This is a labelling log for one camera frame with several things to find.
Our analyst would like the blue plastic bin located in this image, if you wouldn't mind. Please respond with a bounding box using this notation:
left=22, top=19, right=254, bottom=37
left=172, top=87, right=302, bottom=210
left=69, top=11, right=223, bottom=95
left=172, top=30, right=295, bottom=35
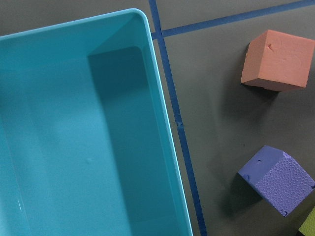
left=0, top=8, right=192, bottom=236

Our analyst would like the orange foam block far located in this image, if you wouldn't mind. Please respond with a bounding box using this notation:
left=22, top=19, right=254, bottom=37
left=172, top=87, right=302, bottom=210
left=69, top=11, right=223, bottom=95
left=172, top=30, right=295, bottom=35
left=241, top=29, right=315, bottom=91

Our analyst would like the purple foam block far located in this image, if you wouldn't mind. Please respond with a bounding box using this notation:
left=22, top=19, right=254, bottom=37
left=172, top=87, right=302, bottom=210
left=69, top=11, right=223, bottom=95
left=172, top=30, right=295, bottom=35
left=238, top=145, right=315, bottom=217

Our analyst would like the yellow foam block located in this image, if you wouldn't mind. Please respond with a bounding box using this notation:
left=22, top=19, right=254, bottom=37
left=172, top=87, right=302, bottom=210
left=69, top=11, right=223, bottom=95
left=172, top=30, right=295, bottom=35
left=296, top=208, right=315, bottom=236

